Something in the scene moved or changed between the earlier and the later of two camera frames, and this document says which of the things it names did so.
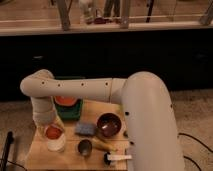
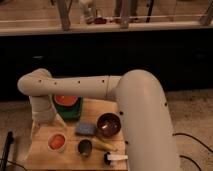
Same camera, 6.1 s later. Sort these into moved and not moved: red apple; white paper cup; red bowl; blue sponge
Moved: red apple
Not moved: red bowl; white paper cup; blue sponge
